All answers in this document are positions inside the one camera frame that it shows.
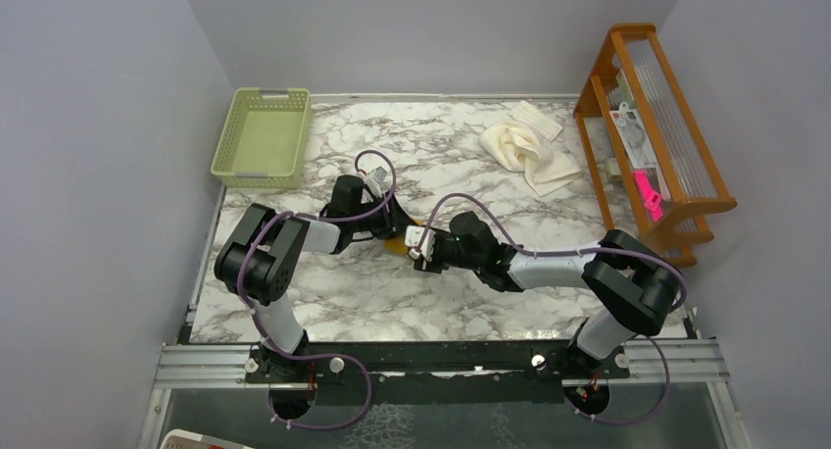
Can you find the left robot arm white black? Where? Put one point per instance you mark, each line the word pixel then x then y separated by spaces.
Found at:
pixel 259 258

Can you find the green plastic basket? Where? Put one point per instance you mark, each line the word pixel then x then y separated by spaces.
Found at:
pixel 264 138

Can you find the brown yellow bear towel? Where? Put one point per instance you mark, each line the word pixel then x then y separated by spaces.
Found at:
pixel 401 245

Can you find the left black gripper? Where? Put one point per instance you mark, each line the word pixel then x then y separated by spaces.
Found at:
pixel 393 221

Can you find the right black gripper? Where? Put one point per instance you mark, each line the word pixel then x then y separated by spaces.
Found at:
pixel 433 266

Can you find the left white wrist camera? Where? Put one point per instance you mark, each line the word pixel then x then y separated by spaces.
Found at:
pixel 377 183

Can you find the white packaged item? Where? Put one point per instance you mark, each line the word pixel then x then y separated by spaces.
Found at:
pixel 634 137

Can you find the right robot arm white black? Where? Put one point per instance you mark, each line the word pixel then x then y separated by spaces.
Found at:
pixel 636 288

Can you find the red white box corner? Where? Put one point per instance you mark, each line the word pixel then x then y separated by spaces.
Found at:
pixel 183 439

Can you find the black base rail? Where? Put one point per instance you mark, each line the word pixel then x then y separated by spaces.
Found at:
pixel 425 373

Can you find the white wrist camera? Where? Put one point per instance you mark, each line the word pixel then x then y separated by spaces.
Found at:
pixel 377 183
pixel 423 252

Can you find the orange wooden rack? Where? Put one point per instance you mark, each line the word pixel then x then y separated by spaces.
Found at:
pixel 632 67

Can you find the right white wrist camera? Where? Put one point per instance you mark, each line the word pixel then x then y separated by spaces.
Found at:
pixel 423 252

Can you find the cream white towel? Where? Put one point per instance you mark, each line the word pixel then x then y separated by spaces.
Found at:
pixel 522 143

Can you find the pink plastic item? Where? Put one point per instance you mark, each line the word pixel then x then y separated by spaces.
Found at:
pixel 651 198

